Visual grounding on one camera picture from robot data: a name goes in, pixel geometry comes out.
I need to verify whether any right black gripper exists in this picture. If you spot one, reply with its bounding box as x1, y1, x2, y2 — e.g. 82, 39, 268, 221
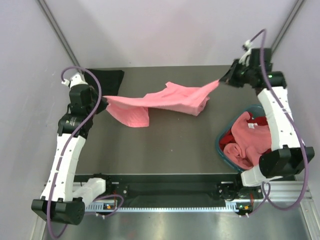
218, 59, 255, 88

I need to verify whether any pink t shirt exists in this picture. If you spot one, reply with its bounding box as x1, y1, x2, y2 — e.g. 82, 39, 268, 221
104, 80, 219, 128

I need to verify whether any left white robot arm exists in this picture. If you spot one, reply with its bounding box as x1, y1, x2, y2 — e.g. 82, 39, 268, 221
31, 73, 114, 225

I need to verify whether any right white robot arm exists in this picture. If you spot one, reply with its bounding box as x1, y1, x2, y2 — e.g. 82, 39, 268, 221
220, 46, 315, 198

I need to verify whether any folded black t shirt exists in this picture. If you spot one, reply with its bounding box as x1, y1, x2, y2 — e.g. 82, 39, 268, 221
82, 69, 125, 97

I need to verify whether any teal laundry basket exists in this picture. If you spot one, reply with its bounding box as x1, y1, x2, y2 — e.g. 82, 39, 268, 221
215, 104, 293, 173

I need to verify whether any red shirt in basket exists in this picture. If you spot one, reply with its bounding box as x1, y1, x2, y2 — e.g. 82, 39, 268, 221
218, 112, 268, 151

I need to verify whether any pink shirt in basket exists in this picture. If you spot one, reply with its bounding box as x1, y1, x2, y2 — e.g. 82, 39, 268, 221
223, 111, 273, 171

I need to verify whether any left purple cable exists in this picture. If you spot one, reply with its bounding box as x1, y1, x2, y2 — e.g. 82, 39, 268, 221
46, 66, 103, 240

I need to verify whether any purple cable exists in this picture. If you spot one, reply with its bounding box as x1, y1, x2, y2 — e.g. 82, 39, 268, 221
46, 66, 103, 240
247, 28, 311, 210

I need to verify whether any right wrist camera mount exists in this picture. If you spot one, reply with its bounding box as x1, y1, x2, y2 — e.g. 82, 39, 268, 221
239, 40, 253, 66

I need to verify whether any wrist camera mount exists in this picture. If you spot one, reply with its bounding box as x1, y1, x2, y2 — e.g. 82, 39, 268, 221
61, 73, 88, 89
239, 40, 253, 66

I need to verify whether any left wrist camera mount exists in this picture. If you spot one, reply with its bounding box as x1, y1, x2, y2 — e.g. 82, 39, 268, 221
61, 73, 88, 89

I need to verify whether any right aluminium corner post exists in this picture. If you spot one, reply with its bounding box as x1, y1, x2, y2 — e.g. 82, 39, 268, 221
271, 0, 306, 54

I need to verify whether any aluminium corner post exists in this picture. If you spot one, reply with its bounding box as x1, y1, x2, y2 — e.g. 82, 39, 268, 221
271, 0, 306, 54
35, 0, 80, 67

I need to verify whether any left aluminium corner post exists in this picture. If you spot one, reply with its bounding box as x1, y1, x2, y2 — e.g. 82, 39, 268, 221
35, 0, 80, 67

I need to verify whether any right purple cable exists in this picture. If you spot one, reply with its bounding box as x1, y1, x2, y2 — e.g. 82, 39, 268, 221
247, 28, 311, 210

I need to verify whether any slotted grey cable duct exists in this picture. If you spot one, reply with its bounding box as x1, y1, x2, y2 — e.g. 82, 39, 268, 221
85, 201, 251, 214

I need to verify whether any aluminium frame rail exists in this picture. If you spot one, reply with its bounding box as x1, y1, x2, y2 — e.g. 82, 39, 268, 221
39, 181, 313, 201

